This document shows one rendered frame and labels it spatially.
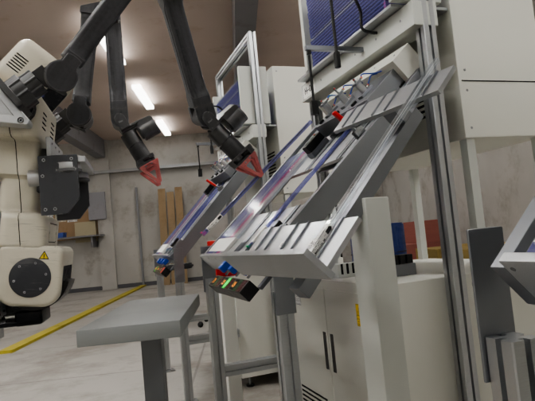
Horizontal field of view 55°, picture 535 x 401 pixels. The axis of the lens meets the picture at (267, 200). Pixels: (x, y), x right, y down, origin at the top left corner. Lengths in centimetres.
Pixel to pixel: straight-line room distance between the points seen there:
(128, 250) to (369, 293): 1039
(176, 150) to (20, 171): 983
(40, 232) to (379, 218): 91
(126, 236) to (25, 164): 980
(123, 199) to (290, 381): 1027
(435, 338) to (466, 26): 90
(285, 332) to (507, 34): 112
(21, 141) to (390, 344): 110
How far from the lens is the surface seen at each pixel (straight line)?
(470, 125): 161
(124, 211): 1136
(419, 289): 146
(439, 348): 151
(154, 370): 157
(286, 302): 123
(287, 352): 125
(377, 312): 105
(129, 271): 1134
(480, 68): 169
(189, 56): 153
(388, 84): 153
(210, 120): 153
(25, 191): 157
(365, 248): 105
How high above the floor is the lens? 77
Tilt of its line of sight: 4 degrees up
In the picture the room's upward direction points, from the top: 5 degrees counter-clockwise
